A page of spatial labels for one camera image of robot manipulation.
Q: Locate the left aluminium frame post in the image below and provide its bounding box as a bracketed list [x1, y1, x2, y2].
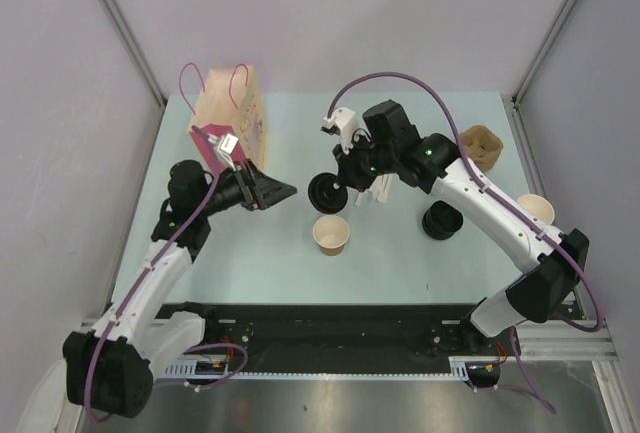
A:
[98, 0, 168, 110]

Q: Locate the right aluminium frame post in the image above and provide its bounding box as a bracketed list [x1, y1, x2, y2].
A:
[511, 0, 581, 109]

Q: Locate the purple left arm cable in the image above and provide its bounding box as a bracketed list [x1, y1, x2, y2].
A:
[84, 125, 251, 424]

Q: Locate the brown paper cup stack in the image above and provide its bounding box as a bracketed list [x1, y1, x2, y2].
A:
[517, 193, 556, 224]

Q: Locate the aluminium frame post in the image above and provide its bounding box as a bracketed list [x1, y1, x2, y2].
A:
[98, 0, 168, 110]
[511, 0, 581, 109]

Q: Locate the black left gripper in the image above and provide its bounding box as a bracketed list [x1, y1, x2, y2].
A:
[196, 159, 296, 218]

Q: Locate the white wrapped straws bundle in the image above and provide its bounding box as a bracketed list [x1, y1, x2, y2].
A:
[355, 174, 393, 206]

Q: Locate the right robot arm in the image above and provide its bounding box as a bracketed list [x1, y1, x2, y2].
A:
[322, 100, 589, 354]

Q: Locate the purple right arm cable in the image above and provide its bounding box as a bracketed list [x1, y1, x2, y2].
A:
[324, 71, 606, 414]

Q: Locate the black cup lid stack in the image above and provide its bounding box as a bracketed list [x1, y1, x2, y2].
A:
[421, 201, 464, 241]

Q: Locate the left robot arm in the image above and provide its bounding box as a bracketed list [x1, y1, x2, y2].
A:
[62, 160, 297, 418]

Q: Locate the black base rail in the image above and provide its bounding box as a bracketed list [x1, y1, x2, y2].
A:
[157, 303, 519, 375]

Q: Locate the pink paper gift bag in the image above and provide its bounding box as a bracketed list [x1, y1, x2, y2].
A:
[188, 63, 268, 171]

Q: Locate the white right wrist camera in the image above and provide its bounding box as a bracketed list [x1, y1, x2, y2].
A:
[321, 107, 359, 153]

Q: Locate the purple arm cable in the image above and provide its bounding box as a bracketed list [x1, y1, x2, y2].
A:
[84, 125, 251, 424]
[324, 71, 606, 414]

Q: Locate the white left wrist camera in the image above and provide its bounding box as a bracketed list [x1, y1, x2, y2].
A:
[207, 133, 238, 171]

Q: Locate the brown pulp cup carrier stack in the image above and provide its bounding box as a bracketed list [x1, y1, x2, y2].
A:
[461, 125, 504, 172]

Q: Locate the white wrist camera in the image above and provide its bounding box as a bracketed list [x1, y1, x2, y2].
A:
[207, 133, 238, 171]
[321, 107, 359, 153]

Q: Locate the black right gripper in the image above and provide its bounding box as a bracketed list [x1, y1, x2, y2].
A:
[332, 131, 396, 194]

